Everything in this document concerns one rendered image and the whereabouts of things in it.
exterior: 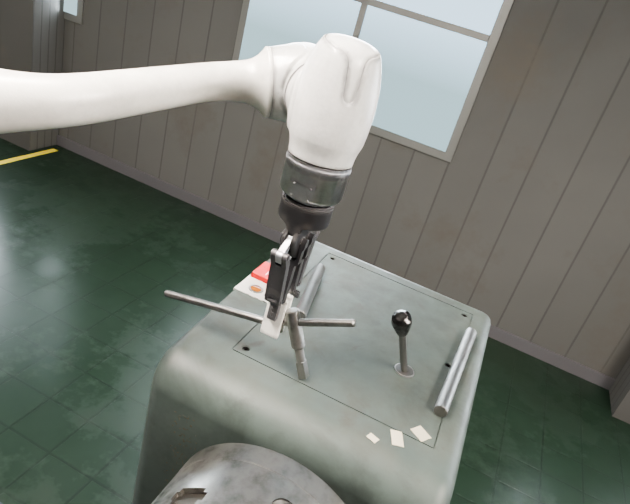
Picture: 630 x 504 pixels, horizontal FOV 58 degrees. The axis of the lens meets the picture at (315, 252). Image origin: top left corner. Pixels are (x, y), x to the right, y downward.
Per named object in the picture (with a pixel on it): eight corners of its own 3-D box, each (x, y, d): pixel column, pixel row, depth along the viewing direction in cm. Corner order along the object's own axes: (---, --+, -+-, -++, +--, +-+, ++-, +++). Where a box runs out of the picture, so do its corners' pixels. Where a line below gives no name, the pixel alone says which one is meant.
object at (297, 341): (313, 374, 90) (301, 306, 87) (307, 381, 88) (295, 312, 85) (300, 373, 91) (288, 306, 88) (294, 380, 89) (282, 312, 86)
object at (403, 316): (389, 326, 91) (398, 301, 88) (408, 334, 90) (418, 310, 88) (382, 338, 87) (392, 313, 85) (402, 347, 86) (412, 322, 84)
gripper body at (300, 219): (297, 178, 83) (283, 233, 87) (272, 193, 76) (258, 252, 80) (344, 197, 82) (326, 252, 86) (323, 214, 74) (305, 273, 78)
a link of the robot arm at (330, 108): (368, 178, 73) (343, 144, 84) (407, 57, 66) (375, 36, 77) (287, 164, 70) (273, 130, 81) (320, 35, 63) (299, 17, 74)
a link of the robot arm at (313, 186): (276, 152, 73) (266, 193, 76) (339, 177, 71) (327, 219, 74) (303, 140, 81) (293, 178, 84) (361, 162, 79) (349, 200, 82)
